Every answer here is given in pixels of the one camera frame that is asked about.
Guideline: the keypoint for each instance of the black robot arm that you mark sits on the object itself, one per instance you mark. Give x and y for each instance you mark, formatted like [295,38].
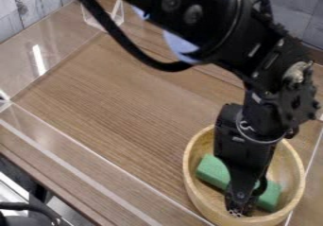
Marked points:
[233,34]

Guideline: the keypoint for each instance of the green rectangular block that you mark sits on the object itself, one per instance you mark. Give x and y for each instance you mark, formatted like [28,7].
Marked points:
[212,172]

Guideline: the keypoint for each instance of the clear acrylic corner bracket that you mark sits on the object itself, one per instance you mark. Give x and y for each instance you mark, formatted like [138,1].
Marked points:
[114,12]

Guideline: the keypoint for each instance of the black metal bracket with screw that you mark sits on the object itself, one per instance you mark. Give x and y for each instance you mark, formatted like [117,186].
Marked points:
[42,203]

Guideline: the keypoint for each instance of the round wooden bowl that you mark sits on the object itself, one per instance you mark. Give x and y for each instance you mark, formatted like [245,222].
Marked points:
[285,171]

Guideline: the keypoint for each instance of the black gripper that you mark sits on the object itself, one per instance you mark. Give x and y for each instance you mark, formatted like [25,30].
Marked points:
[244,147]

